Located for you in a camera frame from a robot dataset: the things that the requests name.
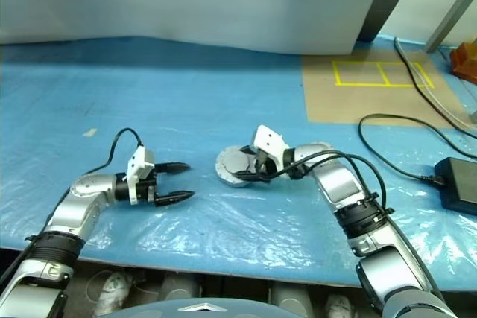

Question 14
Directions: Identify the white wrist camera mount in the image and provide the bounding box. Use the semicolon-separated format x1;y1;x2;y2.
125;146;156;206
252;124;290;170

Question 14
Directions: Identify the long black cable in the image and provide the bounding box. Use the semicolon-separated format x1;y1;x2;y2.
394;36;477;130

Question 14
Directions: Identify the grey rounded cylinder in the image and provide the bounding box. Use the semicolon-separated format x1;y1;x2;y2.
271;282;311;312
162;272;201;302

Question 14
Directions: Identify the black adapter power cable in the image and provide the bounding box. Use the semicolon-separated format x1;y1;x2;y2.
358;113;477;185

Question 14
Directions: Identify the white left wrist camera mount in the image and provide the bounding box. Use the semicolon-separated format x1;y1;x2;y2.
125;146;156;206

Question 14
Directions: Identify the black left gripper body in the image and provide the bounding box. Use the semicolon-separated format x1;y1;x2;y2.
139;168;159;206

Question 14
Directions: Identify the white robot foot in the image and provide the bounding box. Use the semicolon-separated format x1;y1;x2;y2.
95;272;132;316
323;293;354;318

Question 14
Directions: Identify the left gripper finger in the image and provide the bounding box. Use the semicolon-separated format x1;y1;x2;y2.
154;191;196;208
154;162;192;175

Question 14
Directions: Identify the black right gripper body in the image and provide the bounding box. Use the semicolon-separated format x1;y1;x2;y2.
255;149;280;182

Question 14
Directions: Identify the grey robot torso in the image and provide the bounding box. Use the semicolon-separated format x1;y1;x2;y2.
121;298;285;318

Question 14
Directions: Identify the silver motor housing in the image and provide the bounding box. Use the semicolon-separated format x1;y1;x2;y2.
215;144;262;188

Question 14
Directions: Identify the round grey motor lid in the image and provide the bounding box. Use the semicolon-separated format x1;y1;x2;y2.
218;146;255;179

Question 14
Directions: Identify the thin white cable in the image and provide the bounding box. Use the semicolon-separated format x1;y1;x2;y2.
396;40;475;130

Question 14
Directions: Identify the blue plastic table sheet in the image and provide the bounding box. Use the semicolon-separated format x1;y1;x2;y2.
0;34;477;291

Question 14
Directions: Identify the black power adapter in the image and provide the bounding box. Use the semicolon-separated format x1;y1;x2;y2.
435;157;477;217

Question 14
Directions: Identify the grey metal post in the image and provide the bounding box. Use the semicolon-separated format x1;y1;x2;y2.
424;0;477;54

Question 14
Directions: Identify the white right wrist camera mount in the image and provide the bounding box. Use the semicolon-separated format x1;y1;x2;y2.
252;124;290;170

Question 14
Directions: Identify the brown wooden block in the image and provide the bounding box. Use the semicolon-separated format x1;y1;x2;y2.
449;42;477;81

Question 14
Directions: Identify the brown cardboard sheet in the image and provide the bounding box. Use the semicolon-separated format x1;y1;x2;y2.
300;48;471;129

